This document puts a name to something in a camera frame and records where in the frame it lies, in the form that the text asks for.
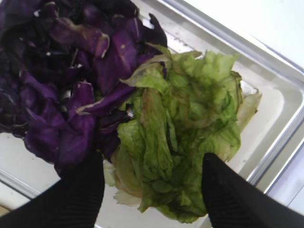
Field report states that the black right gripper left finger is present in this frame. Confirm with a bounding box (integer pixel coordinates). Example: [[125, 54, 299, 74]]
[[0, 152, 105, 228]]

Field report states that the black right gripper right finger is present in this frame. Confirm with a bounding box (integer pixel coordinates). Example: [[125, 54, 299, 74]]
[[201, 153, 304, 228]]

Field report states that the green lettuce pile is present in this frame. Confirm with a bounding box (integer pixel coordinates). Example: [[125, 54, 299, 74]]
[[105, 47, 261, 223]]

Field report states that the white rectangular metal tray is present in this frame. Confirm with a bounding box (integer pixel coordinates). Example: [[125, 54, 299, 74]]
[[0, 0, 304, 228]]

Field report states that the clear plastic salad container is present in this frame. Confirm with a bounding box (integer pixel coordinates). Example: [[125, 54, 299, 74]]
[[0, 0, 298, 185]]

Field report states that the shredded purple cabbage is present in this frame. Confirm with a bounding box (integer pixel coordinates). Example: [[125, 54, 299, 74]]
[[0, 0, 167, 169]]

